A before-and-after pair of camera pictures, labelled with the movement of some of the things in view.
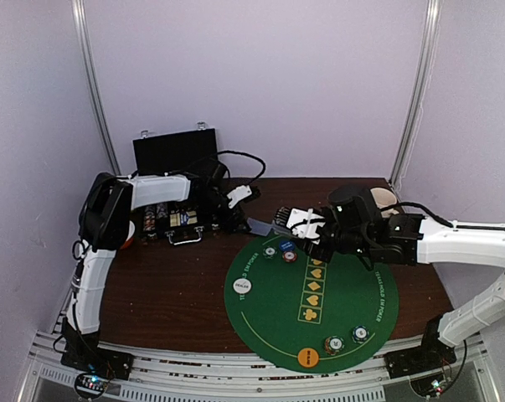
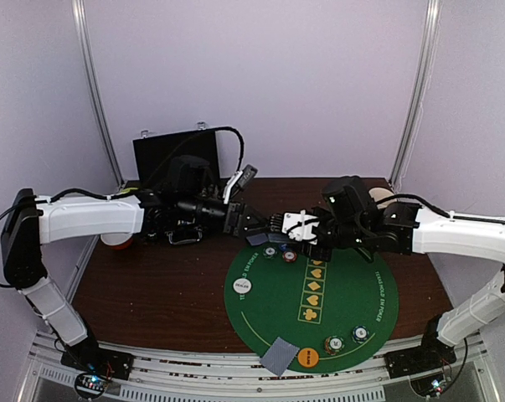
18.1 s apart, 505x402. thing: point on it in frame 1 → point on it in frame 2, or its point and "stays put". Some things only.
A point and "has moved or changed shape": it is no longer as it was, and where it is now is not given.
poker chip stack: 360,333 stays put
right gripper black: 323,245 stays put
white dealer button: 242,286 stays put
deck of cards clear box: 261,228 has moved or changed shape
